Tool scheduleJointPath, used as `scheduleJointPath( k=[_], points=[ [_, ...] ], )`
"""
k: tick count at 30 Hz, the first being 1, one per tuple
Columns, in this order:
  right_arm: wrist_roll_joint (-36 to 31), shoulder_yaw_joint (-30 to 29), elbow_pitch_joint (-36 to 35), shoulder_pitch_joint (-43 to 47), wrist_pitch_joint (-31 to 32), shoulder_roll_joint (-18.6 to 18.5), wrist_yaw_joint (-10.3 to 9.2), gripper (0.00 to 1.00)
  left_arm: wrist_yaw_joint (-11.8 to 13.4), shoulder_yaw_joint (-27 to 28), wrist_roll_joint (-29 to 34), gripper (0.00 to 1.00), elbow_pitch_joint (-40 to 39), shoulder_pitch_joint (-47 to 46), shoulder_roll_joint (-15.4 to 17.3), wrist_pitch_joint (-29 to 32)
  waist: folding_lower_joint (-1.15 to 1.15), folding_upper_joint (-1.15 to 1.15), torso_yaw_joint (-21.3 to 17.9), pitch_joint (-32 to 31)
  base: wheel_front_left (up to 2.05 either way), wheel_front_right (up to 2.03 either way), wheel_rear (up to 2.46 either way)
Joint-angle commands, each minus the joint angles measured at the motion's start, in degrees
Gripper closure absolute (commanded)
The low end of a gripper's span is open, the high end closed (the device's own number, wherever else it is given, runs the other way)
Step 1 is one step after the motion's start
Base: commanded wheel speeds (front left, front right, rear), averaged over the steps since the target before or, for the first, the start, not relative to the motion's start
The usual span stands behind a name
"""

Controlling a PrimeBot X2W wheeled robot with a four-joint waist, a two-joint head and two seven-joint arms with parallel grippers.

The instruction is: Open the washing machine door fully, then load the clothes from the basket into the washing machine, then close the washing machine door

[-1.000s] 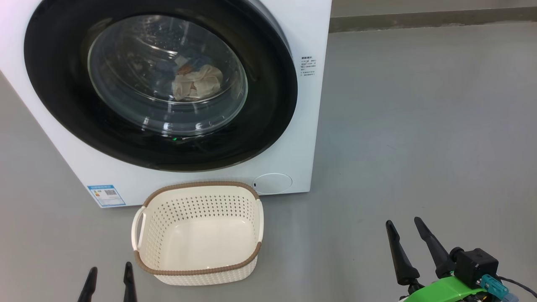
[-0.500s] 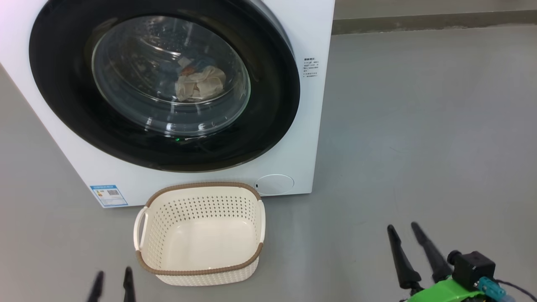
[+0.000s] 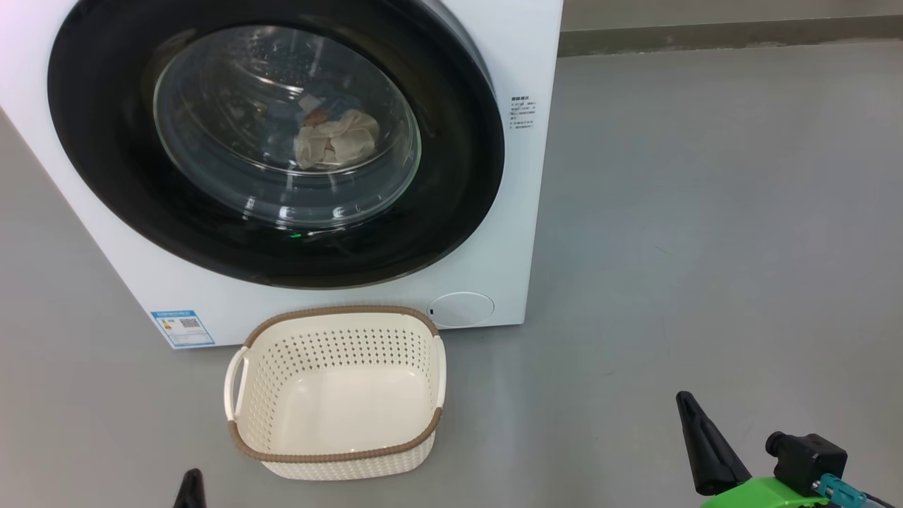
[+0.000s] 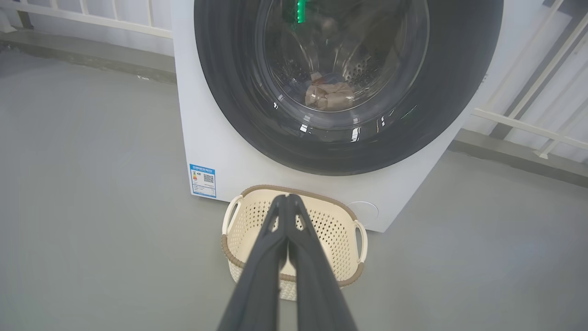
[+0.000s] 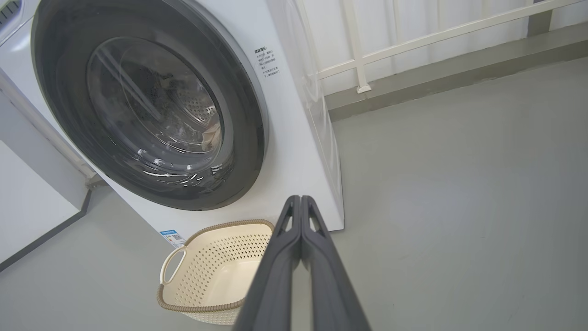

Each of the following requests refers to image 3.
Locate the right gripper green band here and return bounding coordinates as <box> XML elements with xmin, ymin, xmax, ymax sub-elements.
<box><xmin>675</xmin><ymin>390</ymin><xmax>835</xmax><ymax>508</ymax></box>

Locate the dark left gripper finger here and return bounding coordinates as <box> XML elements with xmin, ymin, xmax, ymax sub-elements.
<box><xmin>173</xmin><ymin>468</ymin><xmax>207</xmax><ymax>508</ymax></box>

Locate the black round washing machine door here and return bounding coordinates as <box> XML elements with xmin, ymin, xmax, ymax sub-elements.
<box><xmin>47</xmin><ymin>0</ymin><xmax>507</xmax><ymax>291</ymax></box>

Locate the blue patterned garment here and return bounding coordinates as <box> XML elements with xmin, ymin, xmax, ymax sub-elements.
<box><xmin>292</xmin><ymin>109</ymin><xmax>381</xmax><ymax>171</ymax></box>

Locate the blue cartoon print garment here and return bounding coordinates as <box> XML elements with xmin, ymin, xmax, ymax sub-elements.
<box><xmin>298</xmin><ymin>87</ymin><xmax>357</xmax><ymax>121</ymax></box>

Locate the cream perforated laundry basket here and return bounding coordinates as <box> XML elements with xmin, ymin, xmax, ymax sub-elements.
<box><xmin>224</xmin><ymin>305</ymin><xmax>448</xmax><ymax>482</ymax></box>

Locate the white washing machine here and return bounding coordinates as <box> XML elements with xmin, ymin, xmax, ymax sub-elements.
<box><xmin>0</xmin><ymin>0</ymin><xmax>566</xmax><ymax>351</ymax></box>

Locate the blue energy label sticker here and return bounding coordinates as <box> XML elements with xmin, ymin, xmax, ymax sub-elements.
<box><xmin>150</xmin><ymin>308</ymin><xmax>217</xmax><ymax>349</ymax></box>

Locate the round white filter cover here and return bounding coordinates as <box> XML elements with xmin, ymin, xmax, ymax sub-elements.
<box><xmin>428</xmin><ymin>291</ymin><xmax>496</xmax><ymax>329</ymax></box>

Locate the grey skirting board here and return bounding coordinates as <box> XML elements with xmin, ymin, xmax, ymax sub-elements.
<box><xmin>557</xmin><ymin>14</ymin><xmax>903</xmax><ymax>59</ymax></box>

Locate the right camera cable teal plug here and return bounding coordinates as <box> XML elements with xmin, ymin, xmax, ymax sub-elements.
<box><xmin>817</xmin><ymin>473</ymin><xmax>898</xmax><ymax>508</ymax></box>

